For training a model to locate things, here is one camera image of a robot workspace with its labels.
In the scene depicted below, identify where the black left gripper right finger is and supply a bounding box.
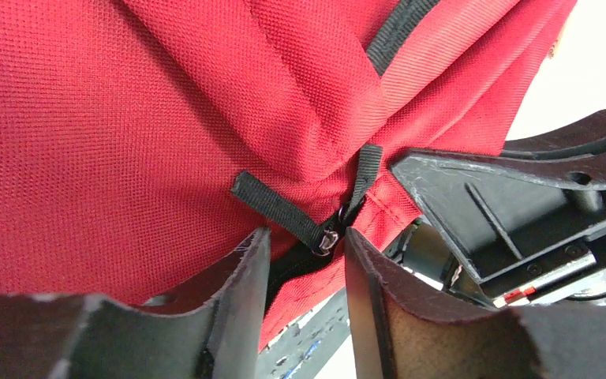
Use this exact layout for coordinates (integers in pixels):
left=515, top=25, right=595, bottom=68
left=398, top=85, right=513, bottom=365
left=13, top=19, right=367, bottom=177
left=344, top=229, right=606, bottom=378

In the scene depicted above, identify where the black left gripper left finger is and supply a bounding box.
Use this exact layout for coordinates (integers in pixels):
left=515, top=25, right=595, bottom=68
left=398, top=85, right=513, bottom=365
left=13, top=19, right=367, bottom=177
left=0, top=228, right=271, bottom=378

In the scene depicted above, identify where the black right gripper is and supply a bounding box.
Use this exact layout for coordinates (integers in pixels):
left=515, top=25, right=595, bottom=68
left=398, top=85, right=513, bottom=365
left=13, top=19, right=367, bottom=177
left=390, top=110, right=606, bottom=309

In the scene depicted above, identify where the red backpack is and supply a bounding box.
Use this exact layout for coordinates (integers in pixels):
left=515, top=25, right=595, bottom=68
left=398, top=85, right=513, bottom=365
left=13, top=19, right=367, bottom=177
left=0, top=0, right=578, bottom=352

